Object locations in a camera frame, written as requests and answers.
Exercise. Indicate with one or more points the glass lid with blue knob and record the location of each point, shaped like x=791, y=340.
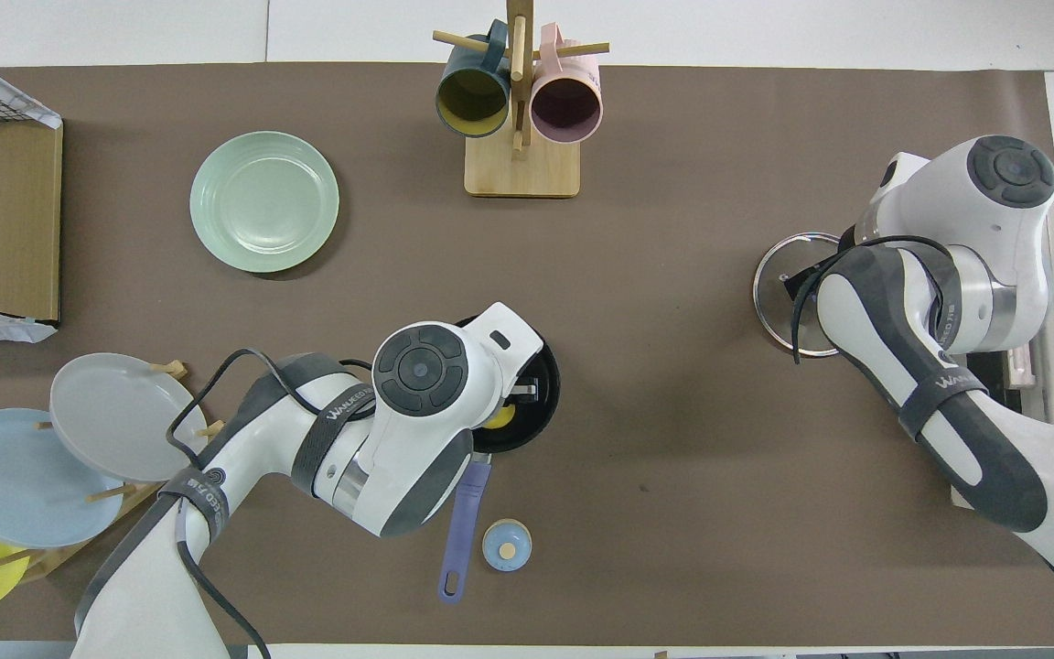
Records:
x=779, y=265

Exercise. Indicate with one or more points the yellow potato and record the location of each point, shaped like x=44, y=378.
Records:
x=501, y=419

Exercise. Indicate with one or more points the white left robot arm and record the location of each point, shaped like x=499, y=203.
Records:
x=417, y=371

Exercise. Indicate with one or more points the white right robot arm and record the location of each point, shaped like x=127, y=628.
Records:
x=1003, y=229

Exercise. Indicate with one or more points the dark blue pot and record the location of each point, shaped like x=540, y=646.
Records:
x=465, y=522

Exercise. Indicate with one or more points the light green plate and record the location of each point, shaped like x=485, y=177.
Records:
x=263, y=201

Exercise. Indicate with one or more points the grey plate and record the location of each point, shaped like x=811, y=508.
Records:
x=115, y=412

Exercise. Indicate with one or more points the wooden plate rack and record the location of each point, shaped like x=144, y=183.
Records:
x=51, y=558

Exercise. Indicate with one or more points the light blue plate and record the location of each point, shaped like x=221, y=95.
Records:
x=15, y=485

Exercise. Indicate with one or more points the brown table mat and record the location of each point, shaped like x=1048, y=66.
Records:
x=673, y=412

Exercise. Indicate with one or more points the small blue bell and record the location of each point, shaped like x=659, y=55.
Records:
x=507, y=545

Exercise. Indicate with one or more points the wooden mug rack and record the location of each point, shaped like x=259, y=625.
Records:
x=522, y=169

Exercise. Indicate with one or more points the pink mug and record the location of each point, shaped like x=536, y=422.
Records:
x=566, y=105

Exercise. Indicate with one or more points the teal mug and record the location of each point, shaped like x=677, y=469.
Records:
x=472, y=99

